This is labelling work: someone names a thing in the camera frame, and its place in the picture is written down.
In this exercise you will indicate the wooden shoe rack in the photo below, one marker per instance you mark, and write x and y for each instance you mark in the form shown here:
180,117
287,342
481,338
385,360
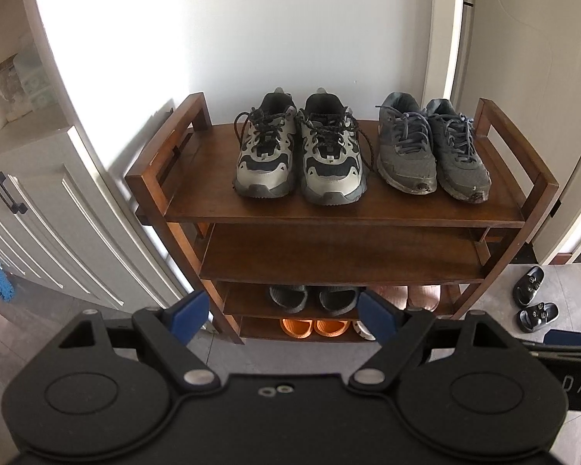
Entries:
343,213

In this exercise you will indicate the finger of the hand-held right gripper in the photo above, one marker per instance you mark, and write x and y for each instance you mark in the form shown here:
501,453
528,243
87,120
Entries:
571,339

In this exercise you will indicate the white heart-print slipper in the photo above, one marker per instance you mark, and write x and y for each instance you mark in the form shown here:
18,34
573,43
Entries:
362,333

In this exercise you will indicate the translucent storage box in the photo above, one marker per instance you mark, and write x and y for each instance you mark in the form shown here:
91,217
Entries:
36,82

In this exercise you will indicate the black slipper with charms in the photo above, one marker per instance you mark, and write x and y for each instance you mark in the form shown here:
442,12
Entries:
537,317
527,286

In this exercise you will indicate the orange textured slipper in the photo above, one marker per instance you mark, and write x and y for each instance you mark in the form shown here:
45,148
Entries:
296,328
331,328

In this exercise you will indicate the black and white sneaker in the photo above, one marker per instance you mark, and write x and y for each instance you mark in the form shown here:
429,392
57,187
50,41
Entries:
331,160
264,160

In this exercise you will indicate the grey laced sneaker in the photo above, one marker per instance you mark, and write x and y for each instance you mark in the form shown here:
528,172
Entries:
406,155
460,160

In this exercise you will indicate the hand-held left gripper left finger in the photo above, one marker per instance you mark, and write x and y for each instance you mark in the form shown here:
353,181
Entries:
190,317

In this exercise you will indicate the dark grey textured slipper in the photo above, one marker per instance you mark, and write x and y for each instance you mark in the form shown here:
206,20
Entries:
288,298
339,300

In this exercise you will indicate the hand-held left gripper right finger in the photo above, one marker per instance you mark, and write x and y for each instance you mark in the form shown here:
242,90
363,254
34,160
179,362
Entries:
377,317

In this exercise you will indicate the white panelled cabinet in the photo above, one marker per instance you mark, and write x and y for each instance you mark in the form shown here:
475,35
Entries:
77,232

